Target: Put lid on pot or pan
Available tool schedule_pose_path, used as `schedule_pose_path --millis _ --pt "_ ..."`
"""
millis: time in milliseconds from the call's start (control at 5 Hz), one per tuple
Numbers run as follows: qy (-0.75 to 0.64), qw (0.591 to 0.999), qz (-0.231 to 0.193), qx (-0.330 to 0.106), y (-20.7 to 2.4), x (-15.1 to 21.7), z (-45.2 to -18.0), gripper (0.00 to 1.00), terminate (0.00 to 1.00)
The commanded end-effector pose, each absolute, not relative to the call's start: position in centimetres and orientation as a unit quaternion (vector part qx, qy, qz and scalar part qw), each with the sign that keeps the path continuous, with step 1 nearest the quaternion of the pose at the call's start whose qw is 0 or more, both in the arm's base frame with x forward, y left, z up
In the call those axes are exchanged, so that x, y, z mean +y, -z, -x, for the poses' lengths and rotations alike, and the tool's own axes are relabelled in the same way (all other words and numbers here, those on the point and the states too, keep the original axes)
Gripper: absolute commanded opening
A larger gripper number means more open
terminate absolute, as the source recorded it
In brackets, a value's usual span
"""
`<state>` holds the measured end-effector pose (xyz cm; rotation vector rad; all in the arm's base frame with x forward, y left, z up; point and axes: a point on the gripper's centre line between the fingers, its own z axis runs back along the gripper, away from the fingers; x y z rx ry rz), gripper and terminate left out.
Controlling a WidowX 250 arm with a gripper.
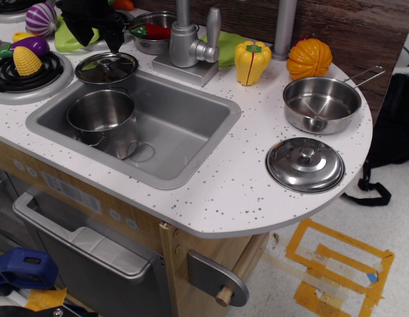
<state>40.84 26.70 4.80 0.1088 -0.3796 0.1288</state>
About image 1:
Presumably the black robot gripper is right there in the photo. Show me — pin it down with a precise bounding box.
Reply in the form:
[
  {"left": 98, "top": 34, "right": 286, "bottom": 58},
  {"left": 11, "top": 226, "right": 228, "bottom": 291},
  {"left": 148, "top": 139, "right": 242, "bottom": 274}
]
[{"left": 56, "top": 0, "right": 125, "bottom": 53}]

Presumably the steel pot lid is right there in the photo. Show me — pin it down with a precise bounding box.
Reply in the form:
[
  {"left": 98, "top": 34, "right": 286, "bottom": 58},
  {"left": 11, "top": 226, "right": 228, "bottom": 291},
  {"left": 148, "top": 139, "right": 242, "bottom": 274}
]
[{"left": 75, "top": 52, "right": 139, "bottom": 84}]

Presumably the steel pot with pepper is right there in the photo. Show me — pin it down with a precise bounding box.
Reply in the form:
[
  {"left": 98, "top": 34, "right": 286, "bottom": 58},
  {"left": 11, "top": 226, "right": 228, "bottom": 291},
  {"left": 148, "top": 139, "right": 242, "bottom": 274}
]
[{"left": 128, "top": 11, "right": 176, "bottom": 55}]

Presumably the steel pot in sink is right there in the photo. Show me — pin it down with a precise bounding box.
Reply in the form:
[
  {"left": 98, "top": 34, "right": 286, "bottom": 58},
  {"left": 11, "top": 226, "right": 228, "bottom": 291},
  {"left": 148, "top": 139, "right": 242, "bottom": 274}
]
[{"left": 67, "top": 89, "right": 139, "bottom": 159}]

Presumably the steel frying pan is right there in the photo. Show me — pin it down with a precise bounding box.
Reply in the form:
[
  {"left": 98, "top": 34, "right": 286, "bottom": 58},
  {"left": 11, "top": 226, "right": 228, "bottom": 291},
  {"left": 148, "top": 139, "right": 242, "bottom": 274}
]
[{"left": 282, "top": 66, "right": 385, "bottom": 135}]

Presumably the steel lid on counter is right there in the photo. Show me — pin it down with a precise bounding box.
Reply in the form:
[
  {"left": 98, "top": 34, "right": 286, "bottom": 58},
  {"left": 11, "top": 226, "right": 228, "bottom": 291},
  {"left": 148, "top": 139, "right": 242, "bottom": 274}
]
[{"left": 265, "top": 137, "right": 345, "bottom": 194}]

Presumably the red toy chili pepper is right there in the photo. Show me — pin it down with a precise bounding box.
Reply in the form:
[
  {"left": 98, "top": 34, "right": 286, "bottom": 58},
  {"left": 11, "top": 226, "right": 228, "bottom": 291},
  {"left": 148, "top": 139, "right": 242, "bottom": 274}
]
[{"left": 129, "top": 22, "right": 171, "bottom": 40}]

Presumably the orange toy vegetable top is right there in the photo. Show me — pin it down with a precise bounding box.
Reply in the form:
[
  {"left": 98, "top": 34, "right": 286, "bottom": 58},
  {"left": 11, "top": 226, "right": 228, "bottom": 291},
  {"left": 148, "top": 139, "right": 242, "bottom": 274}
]
[{"left": 108, "top": 0, "right": 134, "bottom": 11}]

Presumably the green cloth left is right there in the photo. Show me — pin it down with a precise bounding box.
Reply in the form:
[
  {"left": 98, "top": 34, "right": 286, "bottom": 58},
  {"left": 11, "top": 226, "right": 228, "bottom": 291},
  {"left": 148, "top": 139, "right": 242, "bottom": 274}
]
[{"left": 54, "top": 15, "right": 108, "bottom": 53}]

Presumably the black stove burner front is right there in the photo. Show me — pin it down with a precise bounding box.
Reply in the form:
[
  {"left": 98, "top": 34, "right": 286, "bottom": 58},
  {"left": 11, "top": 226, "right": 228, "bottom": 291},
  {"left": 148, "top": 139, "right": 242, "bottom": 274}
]
[{"left": 0, "top": 52, "right": 73, "bottom": 106}]

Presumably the black stove burner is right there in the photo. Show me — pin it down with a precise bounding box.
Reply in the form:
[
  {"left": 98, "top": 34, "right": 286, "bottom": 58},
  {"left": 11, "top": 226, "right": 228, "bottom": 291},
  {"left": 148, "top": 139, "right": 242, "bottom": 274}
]
[
  {"left": 0, "top": 52, "right": 73, "bottom": 106},
  {"left": 0, "top": 0, "right": 44, "bottom": 24}
]

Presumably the purple striped toy onion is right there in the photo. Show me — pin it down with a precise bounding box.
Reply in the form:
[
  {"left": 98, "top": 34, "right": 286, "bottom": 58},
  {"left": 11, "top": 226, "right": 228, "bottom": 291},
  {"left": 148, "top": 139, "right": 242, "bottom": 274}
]
[{"left": 25, "top": 3, "right": 57, "bottom": 37}]

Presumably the purple toy eggplant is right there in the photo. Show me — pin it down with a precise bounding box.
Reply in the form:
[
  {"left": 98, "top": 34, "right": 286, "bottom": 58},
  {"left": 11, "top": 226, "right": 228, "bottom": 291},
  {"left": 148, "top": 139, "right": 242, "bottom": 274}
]
[{"left": 0, "top": 36, "right": 50, "bottom": 58}]

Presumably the silver toy faucet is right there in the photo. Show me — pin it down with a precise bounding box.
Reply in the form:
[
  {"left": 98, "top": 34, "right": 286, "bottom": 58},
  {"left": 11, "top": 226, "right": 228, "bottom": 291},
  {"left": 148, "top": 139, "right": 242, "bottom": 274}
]
[{"left": 152, "top": 0, "right": 221, "bottom": 87}]

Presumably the yellow toy corn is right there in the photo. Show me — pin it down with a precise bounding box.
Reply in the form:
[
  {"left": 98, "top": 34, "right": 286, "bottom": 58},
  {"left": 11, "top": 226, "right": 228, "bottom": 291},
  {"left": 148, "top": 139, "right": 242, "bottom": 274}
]
[{"left": 13, "top": 46, "right": 42, "bottom": 77}]

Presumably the yellow toy lemon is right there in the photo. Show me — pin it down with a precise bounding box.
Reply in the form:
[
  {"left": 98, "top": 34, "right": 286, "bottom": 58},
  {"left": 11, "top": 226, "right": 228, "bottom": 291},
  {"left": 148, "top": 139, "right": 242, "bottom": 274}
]
[{"left": 12, "top": 32, "right": 34, "bottom": 42}]

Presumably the grey toy sink basin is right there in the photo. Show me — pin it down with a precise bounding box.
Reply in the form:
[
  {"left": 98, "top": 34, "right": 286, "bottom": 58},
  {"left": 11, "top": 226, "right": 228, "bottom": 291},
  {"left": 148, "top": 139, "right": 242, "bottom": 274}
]
[{"left": 26, "top": 71, "right": 241, "bottom": 190}]

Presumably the green cloth behind faucet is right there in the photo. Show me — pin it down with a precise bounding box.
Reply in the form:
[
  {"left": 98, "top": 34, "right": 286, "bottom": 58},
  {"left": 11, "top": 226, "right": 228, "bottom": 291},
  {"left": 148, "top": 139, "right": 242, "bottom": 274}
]
[{"left": 217, "top": 32, "right": 247, "bottom": 69}]

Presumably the black stove burner back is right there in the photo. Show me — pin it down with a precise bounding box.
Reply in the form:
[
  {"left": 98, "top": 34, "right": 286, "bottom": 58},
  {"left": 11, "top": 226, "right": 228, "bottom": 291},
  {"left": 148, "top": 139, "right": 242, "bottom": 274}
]
[{"left": 0, "top": 0, "right": 44, "bottom": 24}]

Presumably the yellow toy bell pepper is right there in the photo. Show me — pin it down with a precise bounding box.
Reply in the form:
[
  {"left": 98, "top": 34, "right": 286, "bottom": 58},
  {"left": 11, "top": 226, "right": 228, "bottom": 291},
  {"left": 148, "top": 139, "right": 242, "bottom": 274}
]
[{"left": 234, "top": 40, "right": 272, "bottom": 86}]

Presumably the grey metal pole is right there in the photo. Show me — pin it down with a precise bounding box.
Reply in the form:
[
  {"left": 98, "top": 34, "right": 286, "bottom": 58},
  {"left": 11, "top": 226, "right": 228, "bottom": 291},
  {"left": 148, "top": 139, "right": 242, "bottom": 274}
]
[{"left": 272, "top": 0, "right": 298, "bottom": 61}]

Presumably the orange toy pumpkin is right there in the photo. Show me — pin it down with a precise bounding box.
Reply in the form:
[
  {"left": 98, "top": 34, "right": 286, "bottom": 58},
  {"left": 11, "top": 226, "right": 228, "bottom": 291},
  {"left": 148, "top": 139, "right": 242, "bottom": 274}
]
[{"left": 286, "top": 38, "right": 332, "bottom": 80}]

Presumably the grey toy oven door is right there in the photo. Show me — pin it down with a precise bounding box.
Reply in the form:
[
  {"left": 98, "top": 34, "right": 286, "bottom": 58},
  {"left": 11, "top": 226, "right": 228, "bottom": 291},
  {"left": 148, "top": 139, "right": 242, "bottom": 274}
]
[{"left": 13, "top": 192, "right": 172, "bottom": 316}]

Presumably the blue clamp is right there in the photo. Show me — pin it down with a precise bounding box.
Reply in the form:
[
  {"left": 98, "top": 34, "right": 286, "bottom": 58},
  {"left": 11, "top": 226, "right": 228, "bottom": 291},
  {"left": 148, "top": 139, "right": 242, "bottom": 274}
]
[{"left": 0, "top": 248, "right": 59, "bottom": 290}]

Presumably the black backpack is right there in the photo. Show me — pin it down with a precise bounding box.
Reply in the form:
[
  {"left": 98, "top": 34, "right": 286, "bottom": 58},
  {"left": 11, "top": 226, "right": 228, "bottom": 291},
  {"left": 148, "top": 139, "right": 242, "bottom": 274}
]
[{"left": 342, "top": 73, "right": 409, "bottom": 207}]

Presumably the wooden towel rail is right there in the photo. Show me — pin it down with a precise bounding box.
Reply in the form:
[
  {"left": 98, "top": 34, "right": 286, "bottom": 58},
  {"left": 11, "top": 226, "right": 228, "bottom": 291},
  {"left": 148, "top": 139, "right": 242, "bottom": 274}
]
[{"left": 215, "top": 233, "right": 268, "bottom": 307}]

